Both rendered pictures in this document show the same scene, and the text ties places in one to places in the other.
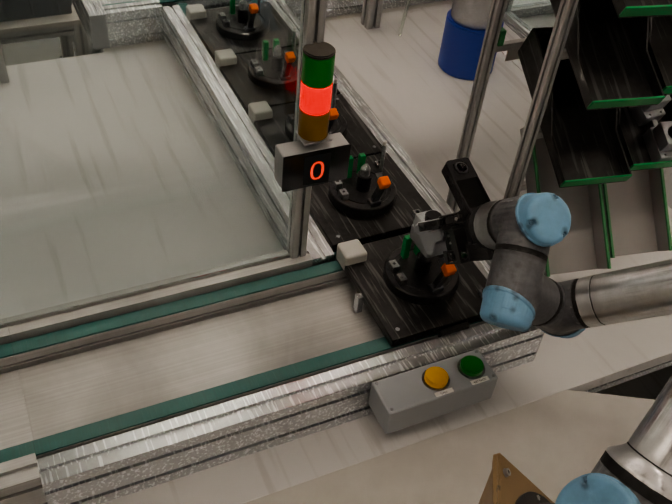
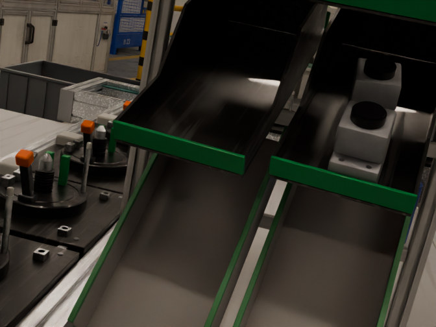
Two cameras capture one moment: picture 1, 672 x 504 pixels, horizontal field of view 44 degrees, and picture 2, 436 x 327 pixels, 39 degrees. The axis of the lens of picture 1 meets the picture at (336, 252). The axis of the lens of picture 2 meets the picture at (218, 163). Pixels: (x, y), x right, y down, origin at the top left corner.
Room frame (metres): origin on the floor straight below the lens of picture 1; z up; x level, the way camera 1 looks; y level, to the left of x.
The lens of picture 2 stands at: (0.75, -0.78, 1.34)
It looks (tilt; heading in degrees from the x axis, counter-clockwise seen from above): 16 degrees down; 35
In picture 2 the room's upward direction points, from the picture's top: 11 degrees clockwise
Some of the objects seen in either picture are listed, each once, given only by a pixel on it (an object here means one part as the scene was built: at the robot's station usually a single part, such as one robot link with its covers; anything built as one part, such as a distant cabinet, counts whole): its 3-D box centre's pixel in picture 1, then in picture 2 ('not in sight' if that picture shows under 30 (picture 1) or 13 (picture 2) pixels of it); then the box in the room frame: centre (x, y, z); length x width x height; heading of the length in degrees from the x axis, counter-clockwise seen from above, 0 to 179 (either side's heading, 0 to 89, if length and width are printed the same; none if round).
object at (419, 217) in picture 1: (428, 226); not in sight; (1.11, -0.16, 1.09); 0.08 x 0.04 x 0.07; 29
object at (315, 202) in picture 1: (363, 179); (44, 176); (1.33, -0.04, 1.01); 0.24 x 0.24 x 0.13; 29
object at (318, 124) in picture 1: (313, 120); not in sight; (1.12, 0.06, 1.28); 0.05 x 0.05 x 0.05
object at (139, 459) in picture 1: (315, 400); not in sight; (0.84, 0.01, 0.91); 0.89 x 0.06 x 0.11; 119
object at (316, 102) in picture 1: (315, 94); not in sight; (1.12, 0.06, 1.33); 0.05 x 0.05 x 0.05
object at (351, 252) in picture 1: (351, 255); not in sight; (1.15, -0.03, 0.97); 0.05 x 0.05 x 0.04; 29
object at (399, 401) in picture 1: (432, 390); not in sight; (0.88, -0.19, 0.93); 0.21 x 0.07 x 0.06; 119
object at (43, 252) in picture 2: not in sight; (41, 254); (1.21, -0.20, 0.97); 0.02 x 0.02 x 0.01; 29
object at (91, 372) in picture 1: (265, 331); not in sight; (0.98, 0.11, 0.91); 0.84 x 0.28 x 0.10; 119
